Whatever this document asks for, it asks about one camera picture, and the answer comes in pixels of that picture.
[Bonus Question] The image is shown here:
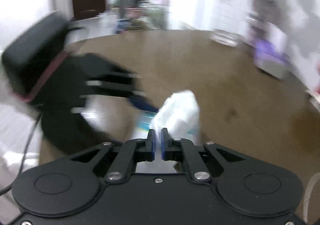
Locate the white tissue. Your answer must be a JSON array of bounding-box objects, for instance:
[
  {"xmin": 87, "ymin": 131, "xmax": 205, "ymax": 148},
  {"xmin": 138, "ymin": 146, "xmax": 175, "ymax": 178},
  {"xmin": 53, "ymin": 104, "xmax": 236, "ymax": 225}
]
[{"xmin": 149, "ymin": 90, "xmax": 201, "ymax": 145}]

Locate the purple tissue pack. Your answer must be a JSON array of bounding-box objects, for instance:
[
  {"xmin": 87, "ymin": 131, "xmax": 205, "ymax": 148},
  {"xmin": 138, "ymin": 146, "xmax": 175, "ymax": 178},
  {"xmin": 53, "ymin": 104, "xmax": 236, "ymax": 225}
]
[{"xmin": 253, "ymin": 22, "xmax": 290, "ymax": 80}]

